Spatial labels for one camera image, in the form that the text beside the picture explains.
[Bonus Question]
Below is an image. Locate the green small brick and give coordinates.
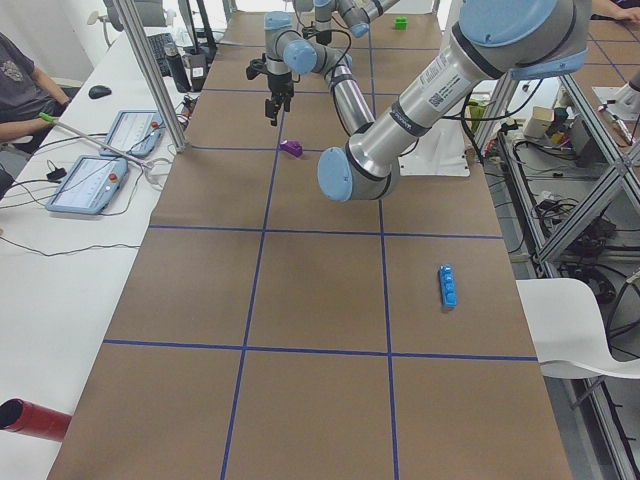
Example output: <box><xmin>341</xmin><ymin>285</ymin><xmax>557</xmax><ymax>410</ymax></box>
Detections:
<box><xmin>394</xmin><ymin>17</ymin><xmax>408</xmax><ymax>30</ymax></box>

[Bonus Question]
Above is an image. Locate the metal rod green handle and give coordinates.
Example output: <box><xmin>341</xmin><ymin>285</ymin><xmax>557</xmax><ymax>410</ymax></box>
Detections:
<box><xmin>39</xmin><ymin>112</ymin><xmax>153</xmax><ymax>170</ymax></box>

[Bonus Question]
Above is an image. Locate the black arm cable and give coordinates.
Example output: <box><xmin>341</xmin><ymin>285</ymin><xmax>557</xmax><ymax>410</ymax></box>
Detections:
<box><xmin>299</xmin><ymin>28</ymin><xmax>354</xmax><ymax>84</ymax></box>

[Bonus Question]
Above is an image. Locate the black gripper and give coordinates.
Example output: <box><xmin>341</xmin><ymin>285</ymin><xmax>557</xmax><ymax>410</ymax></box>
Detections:
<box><xmin>246</xmin><ymin>58</ymin><xmax>295</xmax><ymax>103</ymax></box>

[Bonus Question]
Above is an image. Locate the black computer mouse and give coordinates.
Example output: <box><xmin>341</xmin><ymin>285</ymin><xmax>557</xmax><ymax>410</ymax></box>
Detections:
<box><xmin>88</xmin><ymin>85</ymin><xmax>112</xmax><ymax>100</ymax></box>

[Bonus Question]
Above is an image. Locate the black water bottle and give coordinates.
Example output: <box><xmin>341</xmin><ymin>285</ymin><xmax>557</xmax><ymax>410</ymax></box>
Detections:
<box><xmin>164</xmin><ymin>43</ymin><xmax>191</xmax><ymax>93</ymax></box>

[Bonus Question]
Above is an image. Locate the near blue teach pendant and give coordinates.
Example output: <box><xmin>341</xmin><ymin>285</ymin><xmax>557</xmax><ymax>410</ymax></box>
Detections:
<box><xmin>45</xmin><ymin>155</ymin><xmax>129</xmax><ymax>215</ymax></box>

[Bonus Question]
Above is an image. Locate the seated person grey shirt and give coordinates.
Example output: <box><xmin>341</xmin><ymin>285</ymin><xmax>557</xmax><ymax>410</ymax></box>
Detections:
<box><xmin>0</xmin><ymin>34</ymin><xmax>79</xmax><ymax>154</ymax></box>

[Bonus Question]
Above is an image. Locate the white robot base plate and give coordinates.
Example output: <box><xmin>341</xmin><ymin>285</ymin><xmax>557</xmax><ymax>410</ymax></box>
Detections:
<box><xmin>399</xmin><ymin>119</ymin><xmax>470</xmax><ymax>177</ymax></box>

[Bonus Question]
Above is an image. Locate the blue teach pendant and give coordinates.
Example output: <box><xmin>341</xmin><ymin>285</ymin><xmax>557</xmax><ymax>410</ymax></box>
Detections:
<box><xmin>45</xmin><ymin>155</ymin><xmax>129</xmax><ymax>215</ymax></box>
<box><xmin>105</xmin><ymin>110</ymin><xmax>164</xmax><ymax>158</ymax></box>

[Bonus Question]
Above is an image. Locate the blue studded long brick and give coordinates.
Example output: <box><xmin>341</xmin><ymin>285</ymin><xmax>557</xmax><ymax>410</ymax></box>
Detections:
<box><xmin>438</xmin><ymin>264</ymin><xmax>458</xmax><ymax>308</ymax></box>

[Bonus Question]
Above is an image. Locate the white plastic chair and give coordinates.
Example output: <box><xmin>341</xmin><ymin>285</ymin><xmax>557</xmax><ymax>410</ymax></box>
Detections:
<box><xmin>516</xmin><ymin>278</ymin><xmax>639</xmax><ymax>380</ymax></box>

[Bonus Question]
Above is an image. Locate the red cylinder tube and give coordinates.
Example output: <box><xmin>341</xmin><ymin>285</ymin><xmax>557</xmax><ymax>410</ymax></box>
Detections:
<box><xmin>1</xmin><ymin>398</ymin><xmax>72</xmax><ymax>442</ymax></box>

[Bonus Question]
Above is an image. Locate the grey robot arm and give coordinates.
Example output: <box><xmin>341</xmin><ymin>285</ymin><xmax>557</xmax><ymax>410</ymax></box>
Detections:
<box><xmin>317</xmin><ymin>0</ymin><xmax>592</xmax><ymax>202</ymax></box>
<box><xmin>246</xmin><ymin>11</ymin><xmax>374</xmax><ymax>135</ymax></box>

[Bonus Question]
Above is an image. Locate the purple trapezoid block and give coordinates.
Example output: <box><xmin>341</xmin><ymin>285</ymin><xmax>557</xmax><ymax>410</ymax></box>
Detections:
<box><xmin>279</xmin><ymin>140</ymin><xmax>304</xmax><ymax>158</ymax></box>

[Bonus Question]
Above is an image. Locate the far blue teach pendant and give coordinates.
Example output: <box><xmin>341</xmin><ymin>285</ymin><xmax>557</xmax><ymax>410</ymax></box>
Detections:
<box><xmin>105</xmin><ymin>110</ymin><xmax>164</xmax><ymax>158</ymax></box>

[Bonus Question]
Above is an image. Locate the black keyboard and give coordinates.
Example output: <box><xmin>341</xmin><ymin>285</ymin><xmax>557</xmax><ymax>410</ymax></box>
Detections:
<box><xmin>147</xmin><ymin>32</ymin><xmax>174</xmax><ymax>77</ymax></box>

